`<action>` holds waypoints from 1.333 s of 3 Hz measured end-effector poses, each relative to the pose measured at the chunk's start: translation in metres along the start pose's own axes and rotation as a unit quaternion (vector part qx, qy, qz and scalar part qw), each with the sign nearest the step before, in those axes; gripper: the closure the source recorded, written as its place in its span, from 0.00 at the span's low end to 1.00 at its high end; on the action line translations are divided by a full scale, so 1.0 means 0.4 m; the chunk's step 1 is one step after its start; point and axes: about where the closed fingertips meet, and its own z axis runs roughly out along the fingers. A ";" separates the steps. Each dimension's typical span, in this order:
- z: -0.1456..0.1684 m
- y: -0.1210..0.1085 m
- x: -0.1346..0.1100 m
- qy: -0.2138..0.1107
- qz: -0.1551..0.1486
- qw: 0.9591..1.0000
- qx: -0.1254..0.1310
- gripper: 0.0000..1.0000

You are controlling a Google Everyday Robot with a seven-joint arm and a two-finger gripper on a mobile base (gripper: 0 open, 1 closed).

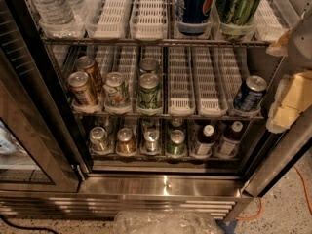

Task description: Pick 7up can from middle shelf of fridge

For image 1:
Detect wire shelf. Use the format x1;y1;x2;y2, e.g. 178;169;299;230
73;111;265;120
41;36;269;48

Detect green can shelf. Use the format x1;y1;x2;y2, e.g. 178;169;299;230
216;0;260;41
167;130;185;156

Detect stainless steel fridge cabinet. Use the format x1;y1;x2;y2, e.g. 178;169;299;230
0;0;311;220

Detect green can top shelf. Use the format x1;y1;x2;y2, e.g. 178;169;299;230
216;0;260;41

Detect gold can front left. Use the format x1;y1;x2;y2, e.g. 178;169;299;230
67;71;98;106

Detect clear water bottle front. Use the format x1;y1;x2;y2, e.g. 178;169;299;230
32;0;74;25

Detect middle wire shelf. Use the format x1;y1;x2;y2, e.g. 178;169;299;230
73;111;265;120

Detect blue pepsi can middle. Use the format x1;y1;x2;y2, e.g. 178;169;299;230
233;75;267;112

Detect gold can rear left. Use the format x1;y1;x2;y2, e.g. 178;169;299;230
75;56;103;95

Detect blue pepsi can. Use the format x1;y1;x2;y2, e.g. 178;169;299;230
233;75;267;112
175;0;214;36

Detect blue pepsi can top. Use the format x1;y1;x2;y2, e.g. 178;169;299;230
175;0;214;36

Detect green can middle rear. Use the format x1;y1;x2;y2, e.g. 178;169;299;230
138;58;160;76

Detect gold can bottom shelf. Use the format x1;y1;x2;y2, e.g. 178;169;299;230
117;128;136;155

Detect orange power cable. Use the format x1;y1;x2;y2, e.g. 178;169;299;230
235;165;312;221

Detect glass fridge door left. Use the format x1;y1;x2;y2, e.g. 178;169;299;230
0;0;79;192

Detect green can middle front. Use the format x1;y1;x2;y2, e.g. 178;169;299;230
137;73;161;110

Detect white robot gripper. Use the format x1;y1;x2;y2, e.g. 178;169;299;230
266;5;312;134

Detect brown bottle white cap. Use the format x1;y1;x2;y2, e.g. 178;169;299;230
194;125;215;156
216;121;243;159

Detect white green 7up can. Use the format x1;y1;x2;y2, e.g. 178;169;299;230
104;72;130;108

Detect brown bottle white cap right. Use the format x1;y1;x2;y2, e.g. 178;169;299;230
216;121;243;159

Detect blue tape on floor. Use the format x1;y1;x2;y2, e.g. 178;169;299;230
216;220;238;234

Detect black cable on floor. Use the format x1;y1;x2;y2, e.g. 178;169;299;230
0;214;59;234

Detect brown bottle white cap left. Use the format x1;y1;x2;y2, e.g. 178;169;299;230
194;125;215;156

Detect top wire shelf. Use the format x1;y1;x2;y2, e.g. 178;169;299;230
41;36;269;48

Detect silver can bottom left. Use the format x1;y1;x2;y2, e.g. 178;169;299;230
89;127;109;152

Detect clear plastic bag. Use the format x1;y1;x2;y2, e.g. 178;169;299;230
113;211;223;234

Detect green can bottom shelf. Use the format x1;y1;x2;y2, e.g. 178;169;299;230
167;130;185;156

